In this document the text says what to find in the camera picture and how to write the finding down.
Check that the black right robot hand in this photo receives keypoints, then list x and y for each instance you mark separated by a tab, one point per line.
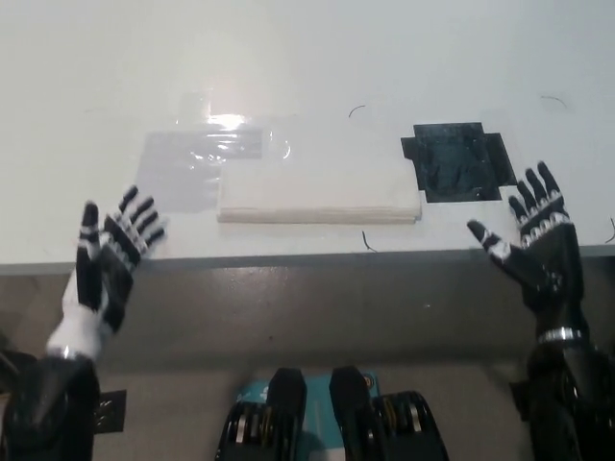
550	274

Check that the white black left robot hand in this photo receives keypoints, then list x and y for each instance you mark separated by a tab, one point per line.
103	278

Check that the white napkin stack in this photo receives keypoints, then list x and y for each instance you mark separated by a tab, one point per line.
317	189

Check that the black teal robot torso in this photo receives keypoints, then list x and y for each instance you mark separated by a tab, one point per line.
331	422

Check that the black perforated foot plate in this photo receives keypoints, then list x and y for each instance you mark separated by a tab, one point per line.
113	410

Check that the black tape patch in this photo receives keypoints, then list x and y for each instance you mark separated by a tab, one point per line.
456	161

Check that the clear plastic tape sheet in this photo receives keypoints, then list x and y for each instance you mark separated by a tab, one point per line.
235	129

